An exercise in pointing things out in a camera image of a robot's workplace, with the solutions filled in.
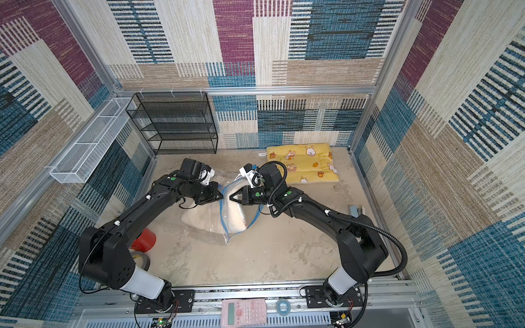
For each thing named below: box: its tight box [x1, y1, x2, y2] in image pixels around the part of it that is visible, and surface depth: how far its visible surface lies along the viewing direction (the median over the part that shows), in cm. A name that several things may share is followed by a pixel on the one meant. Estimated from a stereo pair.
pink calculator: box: [220, 297, 268, 328], surface depth 71 cm
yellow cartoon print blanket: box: [266, 142, 340, 184], surface depth 117 cm
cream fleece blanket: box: [181, 198, 247, 236], surface depth 81 cm
